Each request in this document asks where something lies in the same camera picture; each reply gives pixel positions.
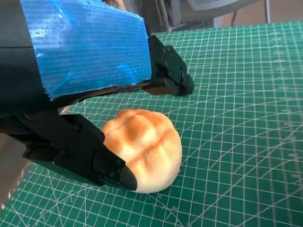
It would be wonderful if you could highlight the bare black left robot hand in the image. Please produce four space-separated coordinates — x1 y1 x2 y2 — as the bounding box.
0 0 195 192

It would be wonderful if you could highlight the round pale bread bun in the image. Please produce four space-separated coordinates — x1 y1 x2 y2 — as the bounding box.
101 109 183 195

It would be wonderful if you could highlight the grey mesh office chair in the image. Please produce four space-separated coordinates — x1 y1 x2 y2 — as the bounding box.
179 0 272 26

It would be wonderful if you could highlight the green cutting mat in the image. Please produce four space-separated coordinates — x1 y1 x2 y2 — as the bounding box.
0 20 303 227

